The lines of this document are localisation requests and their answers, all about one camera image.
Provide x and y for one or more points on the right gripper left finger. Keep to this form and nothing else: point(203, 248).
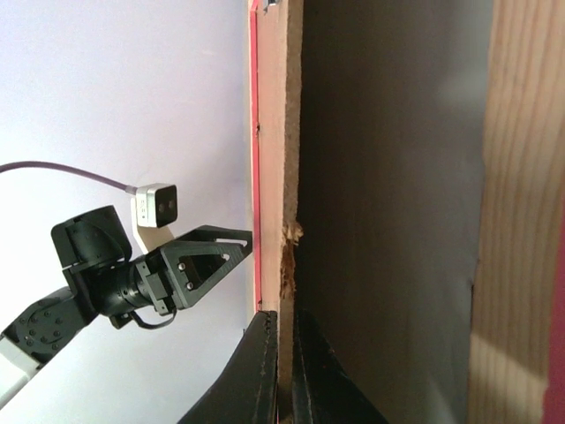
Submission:
point(245, 391)

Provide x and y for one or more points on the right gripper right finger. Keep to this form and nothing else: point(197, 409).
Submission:
point(321, 390)

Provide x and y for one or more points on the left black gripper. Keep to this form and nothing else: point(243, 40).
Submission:
point(188, 268)

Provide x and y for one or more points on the pink wooden picture frame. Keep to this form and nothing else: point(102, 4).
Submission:
point(516, 356)

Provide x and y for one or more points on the brown cardboard backing board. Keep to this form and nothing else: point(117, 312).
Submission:
point(390, 183)

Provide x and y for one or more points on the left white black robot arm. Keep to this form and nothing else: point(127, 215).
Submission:
point(103, 279)

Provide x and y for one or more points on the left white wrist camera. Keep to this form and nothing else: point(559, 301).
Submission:
point(153, 208)

